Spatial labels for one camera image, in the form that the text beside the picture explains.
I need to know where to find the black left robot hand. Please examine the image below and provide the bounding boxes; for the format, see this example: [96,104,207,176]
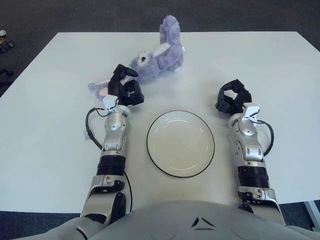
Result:
[107,63,145,107]

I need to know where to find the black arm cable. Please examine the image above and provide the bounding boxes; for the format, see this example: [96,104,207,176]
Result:
[83,106,118,151]
[257,119,275,157]

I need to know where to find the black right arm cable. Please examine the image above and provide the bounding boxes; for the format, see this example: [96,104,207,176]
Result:
[257,119,275,157]

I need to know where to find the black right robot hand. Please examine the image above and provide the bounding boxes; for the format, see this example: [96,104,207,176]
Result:
[214,78,253,115]

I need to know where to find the grey robot torso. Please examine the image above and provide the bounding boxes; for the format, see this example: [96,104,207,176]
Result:
[72,194,320,240]

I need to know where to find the grey metal table leg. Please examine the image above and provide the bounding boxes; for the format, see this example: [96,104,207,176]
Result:
[303,199,320,232]

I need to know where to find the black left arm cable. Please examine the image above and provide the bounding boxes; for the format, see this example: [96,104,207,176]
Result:
[83,106,118,151]

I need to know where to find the small clutter on floor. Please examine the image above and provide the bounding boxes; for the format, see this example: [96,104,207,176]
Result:
[0,29,15,53]

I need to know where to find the white plate with black rim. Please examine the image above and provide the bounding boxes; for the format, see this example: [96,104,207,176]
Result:
[146,110,216,179]

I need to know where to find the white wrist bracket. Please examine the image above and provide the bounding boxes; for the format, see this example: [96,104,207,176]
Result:
[243,102,261,125]
[103,94,118,111]

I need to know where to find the purple plush bunny doll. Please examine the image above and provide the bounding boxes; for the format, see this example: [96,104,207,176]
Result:
[87,15,186,97]

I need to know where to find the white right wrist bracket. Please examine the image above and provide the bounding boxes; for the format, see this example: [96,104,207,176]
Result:
[243,102,261,125]

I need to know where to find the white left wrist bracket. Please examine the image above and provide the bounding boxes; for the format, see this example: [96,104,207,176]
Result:
[103,94,118,111]

